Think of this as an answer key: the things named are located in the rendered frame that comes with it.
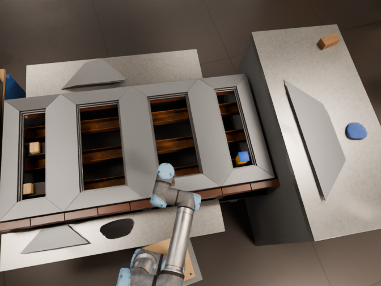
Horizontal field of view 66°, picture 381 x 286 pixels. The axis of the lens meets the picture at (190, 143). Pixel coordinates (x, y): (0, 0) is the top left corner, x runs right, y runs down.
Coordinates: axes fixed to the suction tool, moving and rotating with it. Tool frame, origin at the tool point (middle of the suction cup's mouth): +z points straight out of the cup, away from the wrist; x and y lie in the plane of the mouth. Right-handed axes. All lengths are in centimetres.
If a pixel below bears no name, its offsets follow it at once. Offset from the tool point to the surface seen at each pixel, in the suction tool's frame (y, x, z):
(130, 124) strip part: 15.8, -42.3, 11.0
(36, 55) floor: 106, -169, 99
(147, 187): 10.9, -1.6, 9.9
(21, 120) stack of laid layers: 81, -56, 13
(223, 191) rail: -33.1, 7.7, 13.0
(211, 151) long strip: -30.3, -17.4, 10.7
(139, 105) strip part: 9, -55, 11
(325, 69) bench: -109, -53, -7
